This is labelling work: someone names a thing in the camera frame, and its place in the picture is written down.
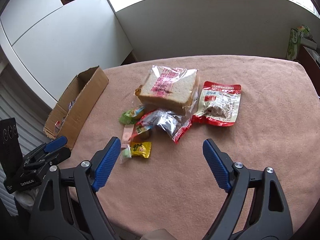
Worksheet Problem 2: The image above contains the yellow candy packet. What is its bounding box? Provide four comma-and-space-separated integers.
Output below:
130, 141, 152, 159

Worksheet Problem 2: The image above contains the Snickers bar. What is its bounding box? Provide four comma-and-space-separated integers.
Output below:
68, 100, 75, 110

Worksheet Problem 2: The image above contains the pink tablecloth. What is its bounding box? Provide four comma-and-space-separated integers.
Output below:
61, 56, 319, 239

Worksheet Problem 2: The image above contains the green tissue box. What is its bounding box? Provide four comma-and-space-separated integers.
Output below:
285, 24, 310, 61

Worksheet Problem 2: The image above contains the pink green candy packet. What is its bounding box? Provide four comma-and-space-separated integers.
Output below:
120, 125, 135, 164

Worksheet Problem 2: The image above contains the colourful jelly cup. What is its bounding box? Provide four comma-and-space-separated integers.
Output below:
129, 106, 152, 141

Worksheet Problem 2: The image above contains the brown cardboard box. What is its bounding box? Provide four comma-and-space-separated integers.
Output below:
43, 67, 109, 149

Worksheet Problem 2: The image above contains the white cloth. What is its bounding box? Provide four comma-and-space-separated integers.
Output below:
14, 187, 39, 210

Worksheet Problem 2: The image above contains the packaged sliced bread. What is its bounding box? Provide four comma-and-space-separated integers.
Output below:
135, 65, 199, 115

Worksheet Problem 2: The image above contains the chocolate cake clear wrapper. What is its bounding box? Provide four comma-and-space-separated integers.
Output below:
54, 117, 66, 134

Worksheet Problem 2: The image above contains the red white snack pouch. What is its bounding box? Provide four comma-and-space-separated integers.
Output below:
191, 81, 241, 127

